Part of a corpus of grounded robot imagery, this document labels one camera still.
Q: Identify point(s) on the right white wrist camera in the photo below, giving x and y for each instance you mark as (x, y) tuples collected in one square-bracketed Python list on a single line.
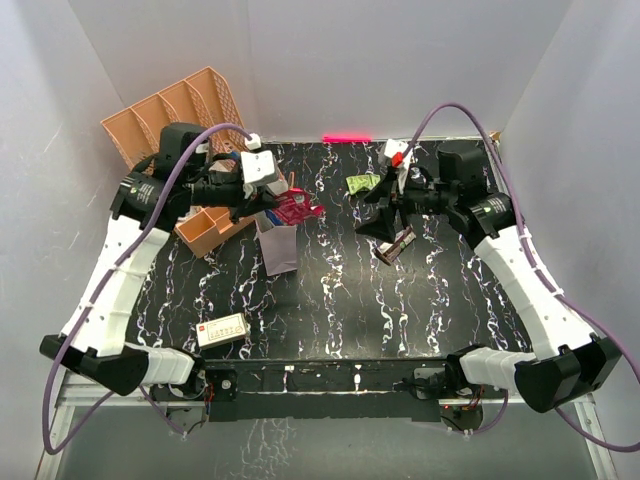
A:
[(395, 154)]

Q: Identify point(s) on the white red card box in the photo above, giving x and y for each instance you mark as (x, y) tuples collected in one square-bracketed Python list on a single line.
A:
[(221, 330)]

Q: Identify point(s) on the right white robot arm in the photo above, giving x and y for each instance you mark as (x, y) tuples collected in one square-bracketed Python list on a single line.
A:
[(568, 358)]

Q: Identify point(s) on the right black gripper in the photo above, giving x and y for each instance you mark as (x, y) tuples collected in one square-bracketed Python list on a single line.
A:
[(381, 225)]

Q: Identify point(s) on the green candy wrapper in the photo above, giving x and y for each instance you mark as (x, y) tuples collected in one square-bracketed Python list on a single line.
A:
[(362, 183)]

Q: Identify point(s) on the lilac paper bag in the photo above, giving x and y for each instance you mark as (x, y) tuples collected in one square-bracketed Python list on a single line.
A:
[(276, 238)]

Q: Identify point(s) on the black front mounting rail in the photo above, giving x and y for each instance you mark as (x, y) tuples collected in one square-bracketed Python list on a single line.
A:
[(407, 388)]

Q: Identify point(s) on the pink plastic file organizer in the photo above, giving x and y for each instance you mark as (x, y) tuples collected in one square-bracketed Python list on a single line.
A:
[(169, 140)]

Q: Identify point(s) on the red candy pouch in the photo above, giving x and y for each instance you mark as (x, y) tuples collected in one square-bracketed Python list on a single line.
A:
[(295, 206)]

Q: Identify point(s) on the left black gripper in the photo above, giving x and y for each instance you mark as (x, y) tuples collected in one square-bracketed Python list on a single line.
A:
[(258, 202)]

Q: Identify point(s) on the brown chocolate bar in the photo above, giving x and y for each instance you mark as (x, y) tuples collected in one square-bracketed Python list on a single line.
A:
[(389, 252)]

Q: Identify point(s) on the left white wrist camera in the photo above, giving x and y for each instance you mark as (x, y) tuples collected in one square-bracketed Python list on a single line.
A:
[(259, 168)]

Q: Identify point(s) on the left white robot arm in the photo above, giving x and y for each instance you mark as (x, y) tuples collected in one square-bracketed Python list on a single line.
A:
[(92, 343)]

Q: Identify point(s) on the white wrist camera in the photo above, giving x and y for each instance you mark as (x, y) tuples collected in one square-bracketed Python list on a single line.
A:
[(259, 168), (395, 154)]

